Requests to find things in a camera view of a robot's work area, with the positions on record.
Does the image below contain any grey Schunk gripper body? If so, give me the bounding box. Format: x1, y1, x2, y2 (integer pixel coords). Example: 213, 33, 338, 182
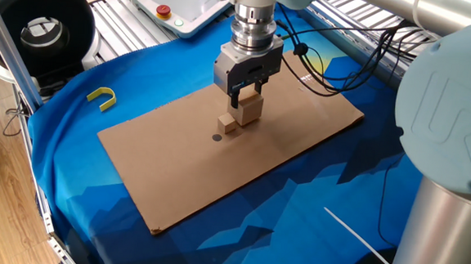
212, 32, 285, 100

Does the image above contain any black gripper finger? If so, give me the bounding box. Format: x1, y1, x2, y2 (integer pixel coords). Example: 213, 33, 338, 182
228, 88, 242, 110
253, 78, 269, 96

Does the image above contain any large wooden cube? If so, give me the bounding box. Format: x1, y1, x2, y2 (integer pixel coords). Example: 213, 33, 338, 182
230, 86, 266, 129

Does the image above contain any small wooden cube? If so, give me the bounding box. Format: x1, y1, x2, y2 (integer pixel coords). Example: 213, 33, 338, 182
217, 111, 238, 135

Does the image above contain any silver force torque sensor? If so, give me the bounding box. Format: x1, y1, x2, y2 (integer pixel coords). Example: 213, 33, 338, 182
227, 2, 279, 54

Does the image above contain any brown cardboard sheet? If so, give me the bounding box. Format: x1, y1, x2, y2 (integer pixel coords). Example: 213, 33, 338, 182
91, 38, 369, 248

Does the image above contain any white teach pendant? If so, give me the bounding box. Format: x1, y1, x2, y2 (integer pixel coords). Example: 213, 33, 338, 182
128, 0, 236, 42

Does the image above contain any yellow U-shaped piece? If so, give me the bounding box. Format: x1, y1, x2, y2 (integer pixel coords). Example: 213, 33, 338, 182
85, 85, 119, 114

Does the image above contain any blue printed cloth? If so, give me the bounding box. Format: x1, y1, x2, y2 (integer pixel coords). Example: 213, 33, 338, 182
18, 0, 434, 264

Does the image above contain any white thin strip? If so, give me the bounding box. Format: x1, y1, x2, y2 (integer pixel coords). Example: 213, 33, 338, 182
319, 206, 396, 264

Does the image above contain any aluminium table edge profile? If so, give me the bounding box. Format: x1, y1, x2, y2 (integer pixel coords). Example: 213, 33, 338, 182
1, 83, 92, 264

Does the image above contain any black cable bundle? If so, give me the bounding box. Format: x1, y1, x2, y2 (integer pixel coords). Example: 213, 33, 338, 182
270, 2, 432, 105

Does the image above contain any aluminium frame rail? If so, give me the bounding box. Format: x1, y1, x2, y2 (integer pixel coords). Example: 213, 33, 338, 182
295, 0, 412, 92

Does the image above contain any aluminium frame post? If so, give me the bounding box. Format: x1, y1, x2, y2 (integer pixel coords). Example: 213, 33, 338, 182
0, 0, 51, 114

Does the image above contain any black ring light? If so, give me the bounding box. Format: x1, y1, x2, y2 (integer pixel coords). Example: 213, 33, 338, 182
0, 0, 105, 90

